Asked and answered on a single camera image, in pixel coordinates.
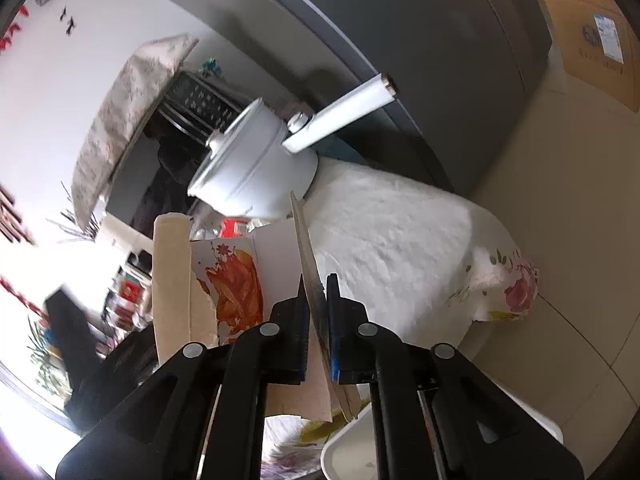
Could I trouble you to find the clear plastic wrapper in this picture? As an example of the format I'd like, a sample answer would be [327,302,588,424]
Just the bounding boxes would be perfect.
[191,210,223,241]

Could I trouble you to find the beige paper food carton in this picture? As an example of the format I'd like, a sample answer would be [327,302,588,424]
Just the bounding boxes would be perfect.
[152,190,373,423]

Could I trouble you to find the floral tablecloth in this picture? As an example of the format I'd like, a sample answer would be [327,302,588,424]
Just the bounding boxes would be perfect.
[260,157,542,480]

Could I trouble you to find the grey refrigerator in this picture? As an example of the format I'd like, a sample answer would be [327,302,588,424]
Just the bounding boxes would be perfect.
[112,0,553,196]

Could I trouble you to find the floral microwave cover cloth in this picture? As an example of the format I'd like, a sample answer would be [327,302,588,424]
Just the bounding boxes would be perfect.
[70,33,199,231]

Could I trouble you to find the white electric cooking pot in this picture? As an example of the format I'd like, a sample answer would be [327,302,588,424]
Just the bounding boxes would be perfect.
[187,74,399,222]

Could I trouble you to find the black microwave oven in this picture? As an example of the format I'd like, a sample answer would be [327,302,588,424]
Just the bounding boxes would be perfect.
[102,72,251,241]

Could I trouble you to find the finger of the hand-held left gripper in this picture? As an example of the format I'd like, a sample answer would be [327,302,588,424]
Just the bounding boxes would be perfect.
[44,287,103,387]

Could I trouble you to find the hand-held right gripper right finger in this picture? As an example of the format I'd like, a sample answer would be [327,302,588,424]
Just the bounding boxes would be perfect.
[326,274,585,480]

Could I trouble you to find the cardboard box with sticker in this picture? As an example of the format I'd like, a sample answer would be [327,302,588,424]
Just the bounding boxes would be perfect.
[532,0,640,111]

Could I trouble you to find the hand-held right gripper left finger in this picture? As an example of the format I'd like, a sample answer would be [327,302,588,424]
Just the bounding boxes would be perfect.
[55,274,308,480]

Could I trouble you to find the white plastic bin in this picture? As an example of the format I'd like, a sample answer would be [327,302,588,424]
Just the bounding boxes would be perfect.
[320,397,565,480]

